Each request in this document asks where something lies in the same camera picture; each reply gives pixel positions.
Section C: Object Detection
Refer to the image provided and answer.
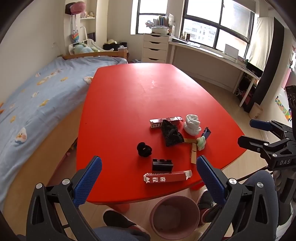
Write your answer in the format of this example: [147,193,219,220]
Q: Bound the pink hat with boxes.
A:
[69,1,86,14]

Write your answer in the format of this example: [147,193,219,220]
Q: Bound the row of books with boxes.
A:
[153,13,176,35]

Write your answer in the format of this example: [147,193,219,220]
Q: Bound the small beige bin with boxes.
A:
[249,102,263,120]

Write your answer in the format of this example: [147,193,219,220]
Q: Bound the black storage box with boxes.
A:
[103,42,127,52]

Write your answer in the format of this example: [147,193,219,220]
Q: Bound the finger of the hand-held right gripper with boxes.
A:
[249,119,293,140]
[238,135,288,158]

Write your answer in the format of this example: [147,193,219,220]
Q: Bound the black hair scrunchie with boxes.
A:
[136,142,152,158]

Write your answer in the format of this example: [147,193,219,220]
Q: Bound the red and silver long box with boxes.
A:
[149,116,184,132]

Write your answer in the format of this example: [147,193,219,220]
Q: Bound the blue printed bedsheet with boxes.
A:
[0,57,128,204]

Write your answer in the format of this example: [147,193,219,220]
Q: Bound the person's shoe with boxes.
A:
[198,190,219,227]
[103,209,139,230]

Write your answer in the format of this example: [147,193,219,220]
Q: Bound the green white crumpled paper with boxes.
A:
[196,136,207,151]

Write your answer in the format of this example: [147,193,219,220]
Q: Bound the white desk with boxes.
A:
[168,38,260,107]

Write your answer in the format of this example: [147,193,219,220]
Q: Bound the white rolled sock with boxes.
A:
[183,114,202,135]

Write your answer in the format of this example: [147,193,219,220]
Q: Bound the white laptop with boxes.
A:
[224,44,239,58]

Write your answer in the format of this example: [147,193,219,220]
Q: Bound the green plush toy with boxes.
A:
[69,43,101,54]

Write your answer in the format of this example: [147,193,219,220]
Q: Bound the colourful wall sticker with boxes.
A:
[275,96,289,115]

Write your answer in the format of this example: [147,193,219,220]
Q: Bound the pink waste bin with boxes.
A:
[149,195,200,240]

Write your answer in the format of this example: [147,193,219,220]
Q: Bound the black framed window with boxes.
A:
[136,0,255,50]

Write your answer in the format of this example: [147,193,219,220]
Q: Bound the person's right shoe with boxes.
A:
[198,190,219,227]

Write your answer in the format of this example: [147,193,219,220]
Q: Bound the person's left leg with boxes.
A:
[92,226,151,241]

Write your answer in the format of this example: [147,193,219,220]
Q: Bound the white drawer unit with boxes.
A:
[142,34,170,64]

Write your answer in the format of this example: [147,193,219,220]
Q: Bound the tall black white panel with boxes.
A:
[246,17,286,114]

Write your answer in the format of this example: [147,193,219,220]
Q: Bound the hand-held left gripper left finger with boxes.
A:
[26,156,102,241]

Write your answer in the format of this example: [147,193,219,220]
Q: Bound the bed with blue sheet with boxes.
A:
[3,49,129,223]

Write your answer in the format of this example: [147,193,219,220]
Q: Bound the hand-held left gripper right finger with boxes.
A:
[196,155,279,241]

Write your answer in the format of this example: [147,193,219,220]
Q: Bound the person's left shoe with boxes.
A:
[103,209,139,230]

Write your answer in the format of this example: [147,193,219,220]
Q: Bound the black patterned cloth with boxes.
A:
[161,119,185,147]

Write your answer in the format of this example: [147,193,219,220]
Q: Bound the red carton with white print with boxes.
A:
[143,170,193,186]

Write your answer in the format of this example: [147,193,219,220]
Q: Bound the red table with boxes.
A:
[76,63,248,212]

